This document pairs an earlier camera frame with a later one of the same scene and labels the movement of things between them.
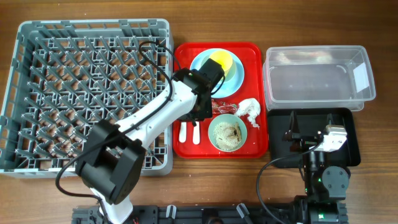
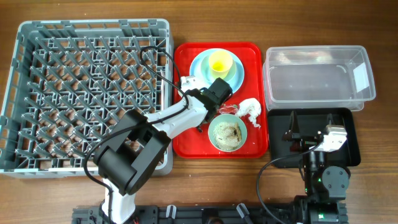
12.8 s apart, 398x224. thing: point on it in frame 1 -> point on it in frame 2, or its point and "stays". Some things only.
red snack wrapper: x=224 y=106 stays
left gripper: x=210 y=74 -> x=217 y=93
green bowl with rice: x=227 y=132 stays
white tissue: x=251 y=107 stays
